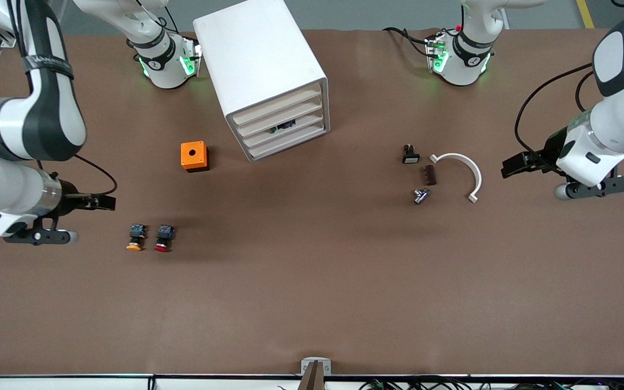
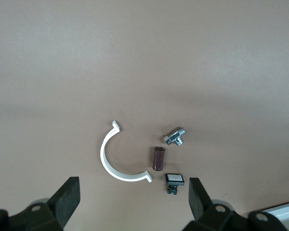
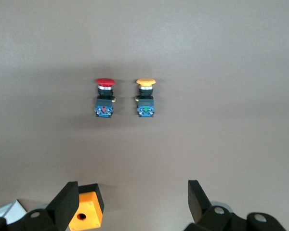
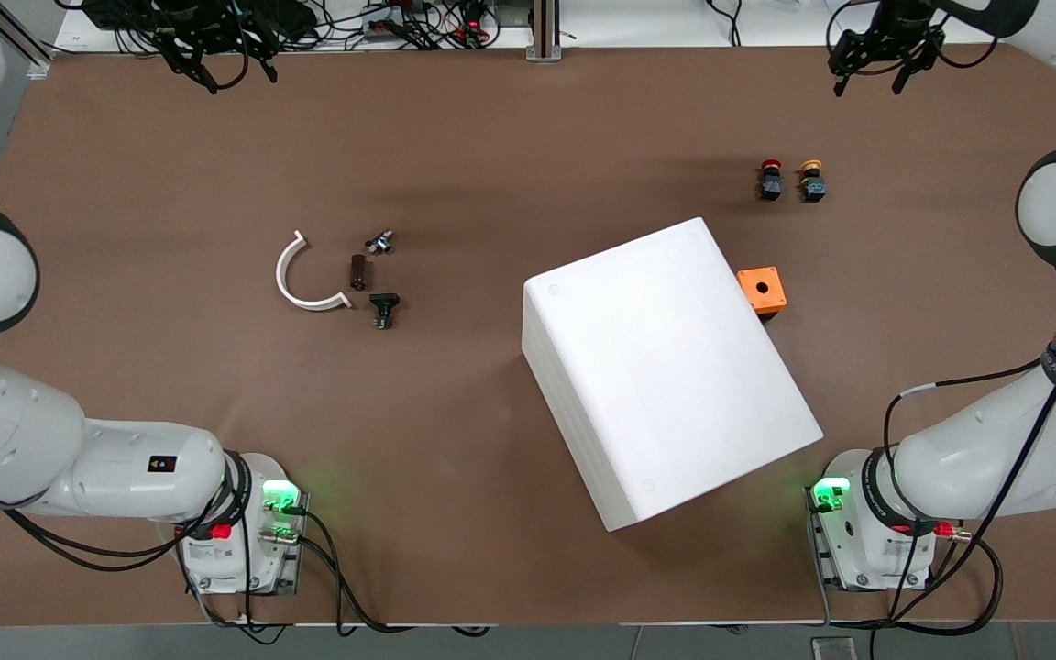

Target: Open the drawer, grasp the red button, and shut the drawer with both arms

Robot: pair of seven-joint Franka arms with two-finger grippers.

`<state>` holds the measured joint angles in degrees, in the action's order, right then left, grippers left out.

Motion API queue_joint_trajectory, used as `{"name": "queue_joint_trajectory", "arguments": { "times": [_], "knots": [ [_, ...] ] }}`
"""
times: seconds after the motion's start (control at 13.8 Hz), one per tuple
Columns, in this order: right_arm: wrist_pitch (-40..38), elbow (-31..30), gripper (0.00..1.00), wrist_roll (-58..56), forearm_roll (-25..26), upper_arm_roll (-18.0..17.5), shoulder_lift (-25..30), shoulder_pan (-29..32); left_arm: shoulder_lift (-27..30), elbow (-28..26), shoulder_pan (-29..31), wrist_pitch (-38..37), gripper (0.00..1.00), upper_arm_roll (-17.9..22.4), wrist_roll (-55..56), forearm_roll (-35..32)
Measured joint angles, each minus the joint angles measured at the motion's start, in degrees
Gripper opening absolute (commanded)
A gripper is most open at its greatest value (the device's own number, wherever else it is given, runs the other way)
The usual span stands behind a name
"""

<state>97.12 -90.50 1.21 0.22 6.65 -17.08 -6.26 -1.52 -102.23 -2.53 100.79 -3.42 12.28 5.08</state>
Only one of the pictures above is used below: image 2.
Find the dark brown cylinder block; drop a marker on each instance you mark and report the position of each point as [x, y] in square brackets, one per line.
[158, 158]

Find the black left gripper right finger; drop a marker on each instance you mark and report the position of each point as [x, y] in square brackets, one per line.
[197, 199]

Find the white square push button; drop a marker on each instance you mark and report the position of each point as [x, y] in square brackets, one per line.
[174, 178]

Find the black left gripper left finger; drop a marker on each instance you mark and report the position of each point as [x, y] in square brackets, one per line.
[65, 199]

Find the chrome tee pipe fitting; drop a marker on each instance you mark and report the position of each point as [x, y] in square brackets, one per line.
[173, 136]

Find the brown table cover sheet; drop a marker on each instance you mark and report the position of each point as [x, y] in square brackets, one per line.
[144, 60]

